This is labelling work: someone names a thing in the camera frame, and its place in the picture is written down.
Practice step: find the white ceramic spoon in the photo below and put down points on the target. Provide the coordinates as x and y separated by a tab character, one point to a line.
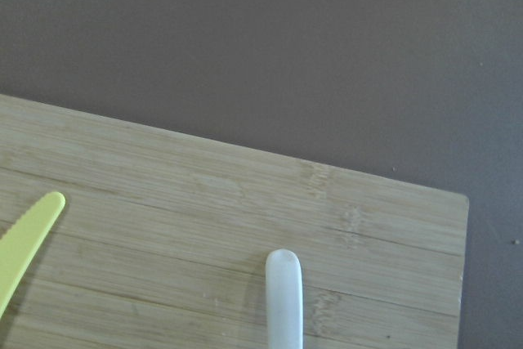
284	300

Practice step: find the bamboo cutting board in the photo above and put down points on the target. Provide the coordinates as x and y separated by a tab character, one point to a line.
164	238

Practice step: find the yellow plastic knife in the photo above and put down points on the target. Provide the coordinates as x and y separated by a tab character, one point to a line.
21	242

